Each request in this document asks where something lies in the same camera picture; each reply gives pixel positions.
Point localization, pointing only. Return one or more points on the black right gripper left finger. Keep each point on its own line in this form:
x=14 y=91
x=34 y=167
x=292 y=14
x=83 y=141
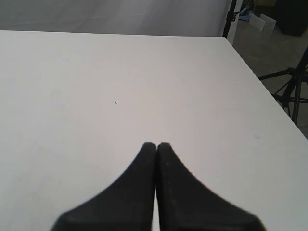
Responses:
x=126 y=205

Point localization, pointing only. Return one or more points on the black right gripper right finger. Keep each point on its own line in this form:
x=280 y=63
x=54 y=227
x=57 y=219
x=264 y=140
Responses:
x=185 y=204

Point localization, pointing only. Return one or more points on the dark blue cloth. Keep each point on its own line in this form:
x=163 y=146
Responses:
x=246 y=13

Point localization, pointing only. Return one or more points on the black light stand tripod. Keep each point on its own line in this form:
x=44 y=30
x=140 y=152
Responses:
x=289 y=95

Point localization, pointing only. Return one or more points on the grey backdrop cloth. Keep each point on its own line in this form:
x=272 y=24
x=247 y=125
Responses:
x=135 y=17

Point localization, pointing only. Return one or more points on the black backdrop stand pole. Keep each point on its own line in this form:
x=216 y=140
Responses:
x=231 y=16

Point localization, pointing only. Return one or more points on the white box on floor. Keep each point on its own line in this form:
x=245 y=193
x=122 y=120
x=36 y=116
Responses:
x=262 y=23

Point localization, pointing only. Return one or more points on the black case on floor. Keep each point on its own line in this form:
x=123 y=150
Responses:
x=292 y=16

